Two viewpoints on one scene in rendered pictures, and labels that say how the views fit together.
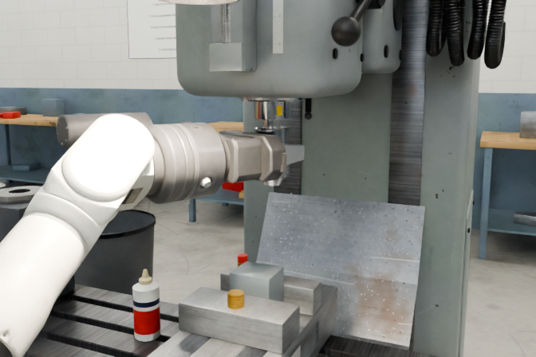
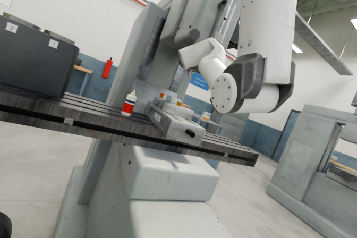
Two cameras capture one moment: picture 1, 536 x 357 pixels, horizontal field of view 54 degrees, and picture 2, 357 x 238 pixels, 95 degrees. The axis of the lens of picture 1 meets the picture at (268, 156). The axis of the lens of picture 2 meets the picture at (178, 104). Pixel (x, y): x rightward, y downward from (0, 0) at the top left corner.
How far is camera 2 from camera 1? 0.67 m
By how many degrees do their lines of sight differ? 51
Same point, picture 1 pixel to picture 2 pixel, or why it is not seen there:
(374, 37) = not seen: hidden behind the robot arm
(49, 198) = (221, 56)
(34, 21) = not seen: outside the picture
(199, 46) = (203, 28)
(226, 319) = (179, 109)
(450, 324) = not seen: hidden behind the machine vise
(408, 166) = (177, 82)
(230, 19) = (222, 28)
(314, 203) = (149, 85)
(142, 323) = (130, 108)
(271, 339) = (190, 115)
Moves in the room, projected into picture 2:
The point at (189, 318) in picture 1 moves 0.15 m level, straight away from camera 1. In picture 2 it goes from (167, 107) to (142, 95)
